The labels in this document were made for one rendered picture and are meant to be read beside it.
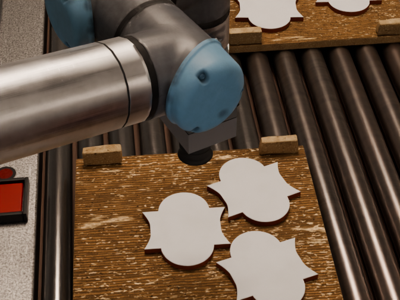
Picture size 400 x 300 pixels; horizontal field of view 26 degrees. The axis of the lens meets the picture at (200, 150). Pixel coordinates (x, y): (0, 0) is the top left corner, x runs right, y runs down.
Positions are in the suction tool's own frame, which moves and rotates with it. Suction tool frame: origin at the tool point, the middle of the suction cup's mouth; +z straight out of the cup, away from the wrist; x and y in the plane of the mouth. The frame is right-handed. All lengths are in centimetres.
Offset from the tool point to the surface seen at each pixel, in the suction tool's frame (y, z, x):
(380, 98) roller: 16, 20, -44
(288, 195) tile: 2.1, 17.4, -16.4
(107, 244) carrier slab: 7.1, 18.4, 9.9
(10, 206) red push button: 21.0, 19.1, 19.0
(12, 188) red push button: 24.3, 19.1, 17.5
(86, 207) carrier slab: 14.9, 18.4, 9.7
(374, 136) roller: 8.6, 20.0, -37.2
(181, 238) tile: 2.3, 17.4, 0.9
